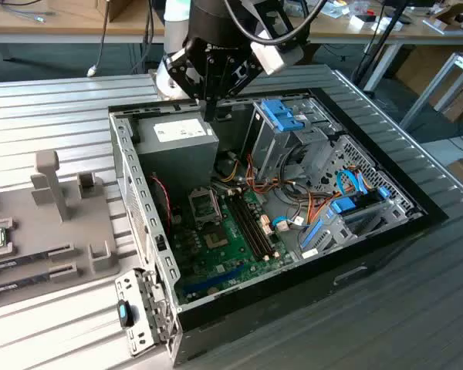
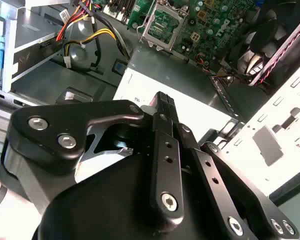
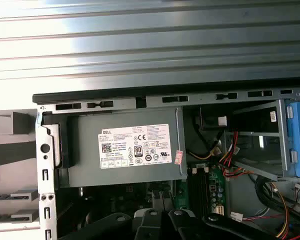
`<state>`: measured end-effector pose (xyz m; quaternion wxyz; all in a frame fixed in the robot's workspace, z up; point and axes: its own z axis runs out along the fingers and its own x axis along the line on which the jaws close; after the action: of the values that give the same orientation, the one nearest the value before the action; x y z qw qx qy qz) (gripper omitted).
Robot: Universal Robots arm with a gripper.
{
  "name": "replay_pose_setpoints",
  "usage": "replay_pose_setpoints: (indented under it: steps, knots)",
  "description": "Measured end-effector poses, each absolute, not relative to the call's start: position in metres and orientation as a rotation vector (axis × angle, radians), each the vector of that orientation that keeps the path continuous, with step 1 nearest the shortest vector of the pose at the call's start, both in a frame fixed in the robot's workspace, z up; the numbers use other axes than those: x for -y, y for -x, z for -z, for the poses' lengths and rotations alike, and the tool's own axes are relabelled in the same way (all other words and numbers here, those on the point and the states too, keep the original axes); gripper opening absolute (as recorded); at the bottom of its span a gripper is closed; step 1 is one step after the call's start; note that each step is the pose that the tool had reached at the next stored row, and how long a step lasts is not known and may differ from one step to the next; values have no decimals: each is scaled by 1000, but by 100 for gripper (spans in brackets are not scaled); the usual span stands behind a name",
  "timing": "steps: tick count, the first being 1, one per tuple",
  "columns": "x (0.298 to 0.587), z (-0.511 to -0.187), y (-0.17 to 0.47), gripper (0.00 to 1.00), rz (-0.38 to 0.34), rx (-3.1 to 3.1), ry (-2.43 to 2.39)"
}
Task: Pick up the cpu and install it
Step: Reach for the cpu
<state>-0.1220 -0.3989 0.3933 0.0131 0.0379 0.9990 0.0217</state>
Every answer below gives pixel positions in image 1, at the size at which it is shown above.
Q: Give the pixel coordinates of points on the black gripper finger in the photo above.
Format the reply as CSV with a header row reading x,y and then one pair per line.
x,y
235,73
189,73

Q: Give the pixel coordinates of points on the CPU socket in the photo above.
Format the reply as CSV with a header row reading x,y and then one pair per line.
x,y
216,238

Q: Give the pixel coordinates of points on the blue disk carrier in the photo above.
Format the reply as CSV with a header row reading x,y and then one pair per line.
x,y
281,115
343,204

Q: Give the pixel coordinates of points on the grey drive cage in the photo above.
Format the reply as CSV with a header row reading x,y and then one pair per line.
x,y
270,154

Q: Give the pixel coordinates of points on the grey power supply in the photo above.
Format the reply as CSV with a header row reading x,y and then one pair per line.
x,y
177,165

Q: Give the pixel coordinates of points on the large cardboard box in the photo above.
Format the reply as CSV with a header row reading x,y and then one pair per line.
x,y
81,9

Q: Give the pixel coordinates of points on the small white box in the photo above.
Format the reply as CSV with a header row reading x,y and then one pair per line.
x,y
355,22

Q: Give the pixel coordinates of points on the white board connector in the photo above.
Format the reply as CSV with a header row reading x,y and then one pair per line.
x,y
269,230
264,220

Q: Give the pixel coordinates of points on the black stand pole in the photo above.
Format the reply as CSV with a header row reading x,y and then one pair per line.
x,y
384,38

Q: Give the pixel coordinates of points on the black RAM slot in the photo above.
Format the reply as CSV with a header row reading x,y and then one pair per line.
x,y
258,226
247,228

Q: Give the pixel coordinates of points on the wooden desk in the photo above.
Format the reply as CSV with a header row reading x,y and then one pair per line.
x,y
23,29
455,34

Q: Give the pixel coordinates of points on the green motherboard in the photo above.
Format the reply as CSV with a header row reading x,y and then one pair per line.
x,y
237,248

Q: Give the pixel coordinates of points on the blue plastic clip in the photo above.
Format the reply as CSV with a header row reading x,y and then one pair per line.
x,y
384,192

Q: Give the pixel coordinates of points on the grey disk bay cage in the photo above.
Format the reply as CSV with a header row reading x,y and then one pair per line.
x,y
337,237

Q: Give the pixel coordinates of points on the blue expansion slot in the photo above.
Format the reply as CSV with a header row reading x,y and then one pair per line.
x,y
212,279

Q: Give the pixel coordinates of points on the small open cardboard box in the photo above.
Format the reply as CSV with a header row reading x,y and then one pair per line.
x,y
447,13

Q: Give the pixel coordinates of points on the grey parts rack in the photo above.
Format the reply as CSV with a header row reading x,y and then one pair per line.
x,y
27,227

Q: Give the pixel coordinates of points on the black PC case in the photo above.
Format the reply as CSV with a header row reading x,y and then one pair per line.
x,y
293,300

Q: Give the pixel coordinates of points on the blue black latch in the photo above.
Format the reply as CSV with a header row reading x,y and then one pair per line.
x,y
123,314

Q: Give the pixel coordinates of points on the dark RAM stick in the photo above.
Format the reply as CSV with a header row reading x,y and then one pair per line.
x,y
5,286
5,264

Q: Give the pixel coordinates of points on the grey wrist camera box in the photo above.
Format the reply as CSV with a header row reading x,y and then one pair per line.
x,y
272,58

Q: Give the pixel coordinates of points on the blue drive rail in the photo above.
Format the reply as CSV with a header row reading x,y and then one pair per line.
x,y
313,235

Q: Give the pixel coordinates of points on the aluminium profile frame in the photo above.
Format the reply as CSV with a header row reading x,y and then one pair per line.
x,y
428,92

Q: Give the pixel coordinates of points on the silver hinged case bracket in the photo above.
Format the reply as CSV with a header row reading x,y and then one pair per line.
x,y
139,308

